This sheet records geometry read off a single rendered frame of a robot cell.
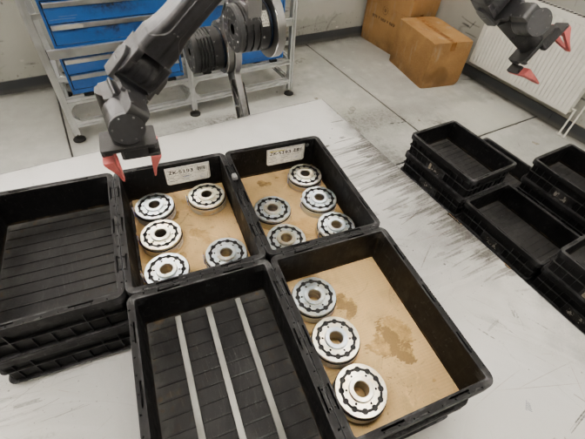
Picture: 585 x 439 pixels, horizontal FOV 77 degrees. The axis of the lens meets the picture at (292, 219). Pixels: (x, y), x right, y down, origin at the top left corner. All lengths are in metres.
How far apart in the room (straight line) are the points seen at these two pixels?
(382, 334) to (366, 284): 0.13
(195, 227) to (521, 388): 0.91
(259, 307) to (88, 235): 0.50
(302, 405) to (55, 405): 0.54
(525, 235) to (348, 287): 1.21
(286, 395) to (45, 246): 0.70
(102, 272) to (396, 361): 0.71
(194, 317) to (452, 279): 0.75
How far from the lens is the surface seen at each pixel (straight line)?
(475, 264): 1.27
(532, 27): 1.06
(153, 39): 0.68
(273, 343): 0.83
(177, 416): 0.80
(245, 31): 1.26
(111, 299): 0.82
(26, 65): 3.69
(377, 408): 0.79
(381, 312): 0.90
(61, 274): 1.03
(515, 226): 2.00
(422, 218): 1.33
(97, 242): 1.07
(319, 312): 0.84
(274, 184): 1.14
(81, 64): 2.77
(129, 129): 0.67
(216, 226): 1.02
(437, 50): 3.66
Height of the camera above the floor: 1.59
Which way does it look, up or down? 47 degrees down
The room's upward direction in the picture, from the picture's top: 5 degrees clockwise
